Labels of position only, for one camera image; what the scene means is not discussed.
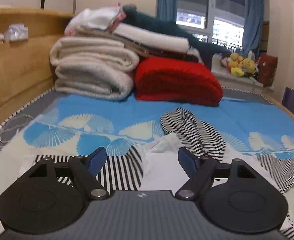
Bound blue white patterned bedsheet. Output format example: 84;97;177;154
0;87;294;181

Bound blue curtain right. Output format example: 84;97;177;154
242;0;264;56

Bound blue curtain left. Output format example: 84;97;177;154
156;0;177;23

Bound blue curtain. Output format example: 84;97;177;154
242;0;264;56
156;0;177;23

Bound yellow plush toys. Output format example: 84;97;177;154
224;53;258;77

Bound white folded cloth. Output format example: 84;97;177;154
113;23;189;53

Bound dark red plush bag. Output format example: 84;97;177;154
257;53;278;87

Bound wooden headboard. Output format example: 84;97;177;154
0;8;73;124

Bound black white striped garment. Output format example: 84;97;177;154
34;106;294;240

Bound white pink folded garment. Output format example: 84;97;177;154
64;3;126;36

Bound purple paper bag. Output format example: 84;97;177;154
282;87;294;113

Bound red folded blanket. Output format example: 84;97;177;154
135;57;223;106

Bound dark teal shark plush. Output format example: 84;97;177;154
122;5;232;69

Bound white charging cable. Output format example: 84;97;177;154
0;113;41;151

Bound cream folded quilt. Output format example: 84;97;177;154
49;36;139;101

